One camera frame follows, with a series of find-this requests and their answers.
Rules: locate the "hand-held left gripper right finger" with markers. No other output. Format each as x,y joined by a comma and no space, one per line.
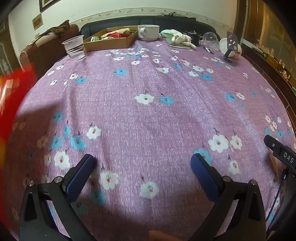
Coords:
205,178

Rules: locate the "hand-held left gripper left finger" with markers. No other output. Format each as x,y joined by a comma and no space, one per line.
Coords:
79,177

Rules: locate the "red cardboard box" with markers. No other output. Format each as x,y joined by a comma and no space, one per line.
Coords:
13,97

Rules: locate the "person's right hand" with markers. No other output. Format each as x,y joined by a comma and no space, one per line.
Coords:
274,165

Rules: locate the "person's left hand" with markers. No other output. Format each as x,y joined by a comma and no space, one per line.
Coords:
161,236

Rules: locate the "purple floral tablecloth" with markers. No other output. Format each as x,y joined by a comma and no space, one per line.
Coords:
148,120

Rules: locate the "wooden glass display cabinet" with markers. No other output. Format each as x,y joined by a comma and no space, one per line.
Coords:
272,34

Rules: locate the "white paper bowl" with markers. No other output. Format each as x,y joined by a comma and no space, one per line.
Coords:
224,46

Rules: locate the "black phone stand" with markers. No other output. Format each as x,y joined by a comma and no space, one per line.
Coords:
232,39

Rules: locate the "black pen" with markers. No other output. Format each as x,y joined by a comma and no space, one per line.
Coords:
208,49

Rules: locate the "clear plastic cup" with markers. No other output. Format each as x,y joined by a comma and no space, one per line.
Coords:
74,49

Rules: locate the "brown armchair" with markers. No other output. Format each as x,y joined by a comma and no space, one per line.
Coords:
46,53

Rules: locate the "brown cardboard tray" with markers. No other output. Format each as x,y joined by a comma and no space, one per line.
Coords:
108,45

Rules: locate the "green snack packet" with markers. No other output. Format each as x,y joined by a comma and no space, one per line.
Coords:
96,38

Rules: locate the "dark wooden wardrobe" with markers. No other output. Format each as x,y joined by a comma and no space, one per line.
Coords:
5,51

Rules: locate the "small red snack packet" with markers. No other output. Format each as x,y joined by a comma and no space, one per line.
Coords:
119,34

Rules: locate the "brown cloth on armchair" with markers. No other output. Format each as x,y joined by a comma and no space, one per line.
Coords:
59,29

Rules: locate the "light green cloth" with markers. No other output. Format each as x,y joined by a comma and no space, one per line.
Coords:
166,33

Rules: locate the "white ceramic mug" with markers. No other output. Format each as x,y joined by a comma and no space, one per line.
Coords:
150,32

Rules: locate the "black leather sofa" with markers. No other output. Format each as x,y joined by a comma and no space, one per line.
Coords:
120,23

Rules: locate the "dark clothing on sofa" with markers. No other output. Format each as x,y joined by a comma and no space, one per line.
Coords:
172,14

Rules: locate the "small wall plaque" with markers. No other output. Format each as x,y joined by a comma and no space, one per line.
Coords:
37,21

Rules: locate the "framed wall painting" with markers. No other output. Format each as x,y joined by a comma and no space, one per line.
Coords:
49,4

